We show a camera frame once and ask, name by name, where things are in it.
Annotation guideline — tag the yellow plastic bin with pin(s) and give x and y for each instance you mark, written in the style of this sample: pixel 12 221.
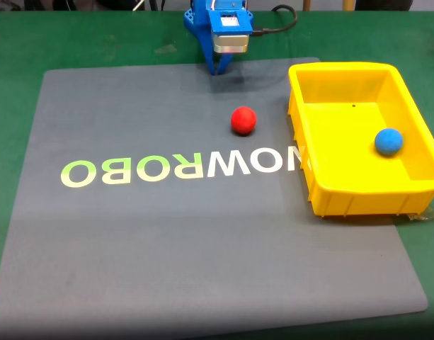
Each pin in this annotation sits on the yellow plastic bin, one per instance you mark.
pixel 347 152

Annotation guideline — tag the clear tape piece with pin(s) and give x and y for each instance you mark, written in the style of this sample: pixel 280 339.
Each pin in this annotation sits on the clear tape piece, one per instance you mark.
pixel 423 214

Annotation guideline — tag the red ball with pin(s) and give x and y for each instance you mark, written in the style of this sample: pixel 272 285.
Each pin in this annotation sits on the red ball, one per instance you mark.
pixel 243 120

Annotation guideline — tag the blue ball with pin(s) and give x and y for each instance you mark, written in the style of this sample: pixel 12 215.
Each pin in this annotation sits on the blue ball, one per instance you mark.
pixel 388 141

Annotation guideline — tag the grey mat with lettering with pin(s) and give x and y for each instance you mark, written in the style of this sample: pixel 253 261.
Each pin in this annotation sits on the grey mat with lettering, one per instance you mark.
pixel 167 230

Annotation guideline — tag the wooden furniture leg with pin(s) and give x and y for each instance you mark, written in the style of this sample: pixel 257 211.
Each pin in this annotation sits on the wooden furniture leg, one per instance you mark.
pixel 307 4
pixel 349 4

